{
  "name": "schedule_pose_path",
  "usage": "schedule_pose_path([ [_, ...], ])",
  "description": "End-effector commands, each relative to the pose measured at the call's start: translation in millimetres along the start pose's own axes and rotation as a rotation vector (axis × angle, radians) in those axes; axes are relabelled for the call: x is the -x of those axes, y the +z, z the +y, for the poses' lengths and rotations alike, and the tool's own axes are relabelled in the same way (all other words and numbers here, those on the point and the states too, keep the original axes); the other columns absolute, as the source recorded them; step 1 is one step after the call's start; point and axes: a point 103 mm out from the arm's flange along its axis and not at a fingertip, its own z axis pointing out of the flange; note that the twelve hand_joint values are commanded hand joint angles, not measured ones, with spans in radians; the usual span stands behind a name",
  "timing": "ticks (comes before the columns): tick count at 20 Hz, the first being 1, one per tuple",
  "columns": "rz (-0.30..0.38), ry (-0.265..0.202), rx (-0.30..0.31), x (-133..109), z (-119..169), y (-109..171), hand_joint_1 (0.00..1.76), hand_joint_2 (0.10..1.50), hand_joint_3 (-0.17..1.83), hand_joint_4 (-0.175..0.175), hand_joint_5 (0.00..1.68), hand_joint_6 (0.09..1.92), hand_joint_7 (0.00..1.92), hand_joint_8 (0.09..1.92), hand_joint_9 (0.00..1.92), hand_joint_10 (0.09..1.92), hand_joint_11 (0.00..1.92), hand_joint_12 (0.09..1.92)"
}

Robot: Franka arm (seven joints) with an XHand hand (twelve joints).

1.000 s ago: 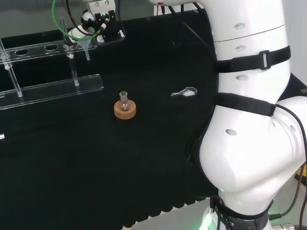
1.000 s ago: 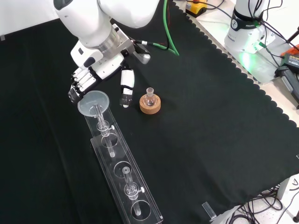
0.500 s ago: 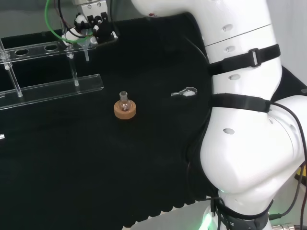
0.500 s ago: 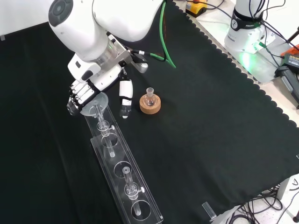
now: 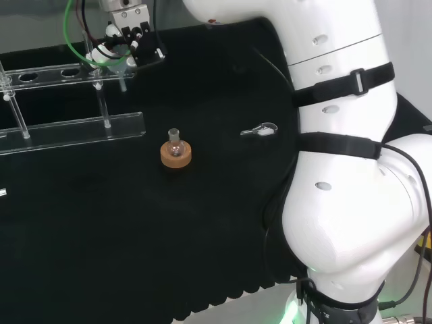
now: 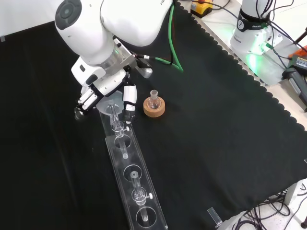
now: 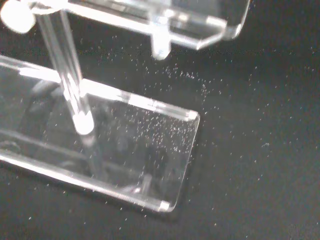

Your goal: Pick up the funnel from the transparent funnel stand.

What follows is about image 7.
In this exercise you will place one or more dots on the clear acrylic funnel stand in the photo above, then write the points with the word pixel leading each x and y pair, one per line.
pixel 125 140

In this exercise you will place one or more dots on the black bench cloth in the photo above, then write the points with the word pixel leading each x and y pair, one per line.
pixel 250 125

